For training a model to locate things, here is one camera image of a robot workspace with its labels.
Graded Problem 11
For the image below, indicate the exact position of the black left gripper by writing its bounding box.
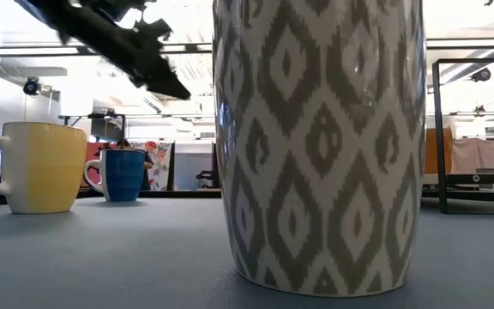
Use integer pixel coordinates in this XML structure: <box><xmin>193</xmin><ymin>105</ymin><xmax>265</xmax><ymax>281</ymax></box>
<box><xmin>15</xmin><ymin>0</ymin><xmax>191</xmax><ymax>100</ymax></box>

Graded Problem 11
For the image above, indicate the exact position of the black table edge rail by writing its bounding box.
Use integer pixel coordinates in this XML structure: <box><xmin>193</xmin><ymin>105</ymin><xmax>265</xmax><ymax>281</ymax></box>
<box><xmin>0</xmin><ymin>188</ymin><xmax>222</xmax><ymax>208</ymax></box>

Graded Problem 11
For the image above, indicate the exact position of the grey diamond patterned mug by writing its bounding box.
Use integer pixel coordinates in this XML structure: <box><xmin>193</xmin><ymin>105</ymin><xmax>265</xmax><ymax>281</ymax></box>
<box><xmin>211</xmin><ymin>0</ymin><xmax>427</xmax><ymax>299</ymax></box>

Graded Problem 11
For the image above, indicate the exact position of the black metal shelf rack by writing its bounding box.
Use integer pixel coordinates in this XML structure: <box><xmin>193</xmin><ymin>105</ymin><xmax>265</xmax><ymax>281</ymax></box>
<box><xmin>422</xmin><ymin>58</ymin><xmax>494</xmax><ymax>215</ymax></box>

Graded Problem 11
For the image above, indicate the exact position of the pink cloth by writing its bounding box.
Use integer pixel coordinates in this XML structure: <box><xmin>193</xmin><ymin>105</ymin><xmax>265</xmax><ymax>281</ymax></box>
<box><xmin>451</xmin><ymin>137</ymin><xmax>494</xmax><ymax>175</ymax></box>

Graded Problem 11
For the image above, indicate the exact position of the floral printed cloth panel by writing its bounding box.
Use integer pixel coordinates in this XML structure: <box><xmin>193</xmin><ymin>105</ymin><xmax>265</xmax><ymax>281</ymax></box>
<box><xmin>131</xmin><ymin>140</ymin><xmax>175</xmax><ymax>192</ymax></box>

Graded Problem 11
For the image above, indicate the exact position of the yellow and white mug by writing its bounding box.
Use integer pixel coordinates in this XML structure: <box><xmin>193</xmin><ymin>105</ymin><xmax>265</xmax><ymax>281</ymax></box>
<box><xmin>0</xmin><ymin>121</ymin><xmax>88</xmax><ymax>215</ymax></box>

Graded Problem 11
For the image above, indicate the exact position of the black office chair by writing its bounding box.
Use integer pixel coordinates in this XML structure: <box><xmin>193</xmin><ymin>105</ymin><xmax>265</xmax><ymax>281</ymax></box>
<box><xmin>195</xmin><ymin>169</ymin><xmax>216</xmax><ymax>190</ymax></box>

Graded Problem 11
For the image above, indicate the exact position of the black overhead frame bar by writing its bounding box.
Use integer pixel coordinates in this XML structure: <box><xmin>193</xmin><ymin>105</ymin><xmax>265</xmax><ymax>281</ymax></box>
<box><xmin>0</xmin><ymin>37</ymin><xmax>494</xmax><ymax>57</ymax></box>

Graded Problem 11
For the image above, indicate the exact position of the distant black rig frame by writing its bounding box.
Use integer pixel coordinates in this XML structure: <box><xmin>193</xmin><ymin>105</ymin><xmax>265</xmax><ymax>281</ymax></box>
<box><xmin>57</xmin><ymin>112</ymin><xmax>216</xmax><ymax>149</ymax></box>

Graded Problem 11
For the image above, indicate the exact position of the blue and white mug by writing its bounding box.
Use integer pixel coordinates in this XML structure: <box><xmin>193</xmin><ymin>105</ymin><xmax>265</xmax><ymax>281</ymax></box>
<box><xmin>83</xmin><ymin>148</ymin><xmax>146</xmax><ymax>203</ymax></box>

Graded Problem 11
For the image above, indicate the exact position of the black dome camera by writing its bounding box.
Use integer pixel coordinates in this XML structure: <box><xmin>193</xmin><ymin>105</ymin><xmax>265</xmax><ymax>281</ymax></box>
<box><xmin>22</xmin><ymin>76</ymin><xmax>42</xmax><ymax>97</ymax></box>
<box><xmin>471</xmin><ymin>67</ymin><xmax>492</xmax><ymax>83</ymax></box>

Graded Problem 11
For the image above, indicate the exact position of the red cloth panel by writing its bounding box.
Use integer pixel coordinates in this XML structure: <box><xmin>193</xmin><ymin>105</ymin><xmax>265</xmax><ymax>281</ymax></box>
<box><xmin>84</xmin><ymin>142</ymin><xmax>119</xmax><ymax>188</ymax></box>

